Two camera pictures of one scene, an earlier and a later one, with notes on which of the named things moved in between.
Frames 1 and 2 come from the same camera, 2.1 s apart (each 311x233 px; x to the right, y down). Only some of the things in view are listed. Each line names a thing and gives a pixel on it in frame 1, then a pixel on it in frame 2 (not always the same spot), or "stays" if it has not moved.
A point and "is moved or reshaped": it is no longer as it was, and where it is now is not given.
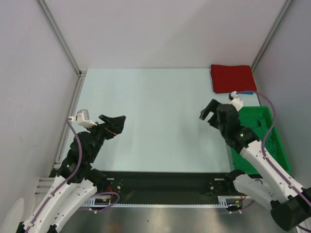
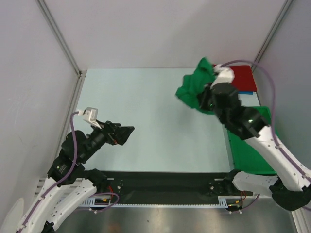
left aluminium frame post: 50,20 stays
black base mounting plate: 165,187 stays
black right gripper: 211,107 → 203,96
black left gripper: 117,127 → 109,129
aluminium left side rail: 71,112 stays
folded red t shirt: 229,79 stays
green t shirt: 260,125 is moved or reshaped
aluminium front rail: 43,186 stays
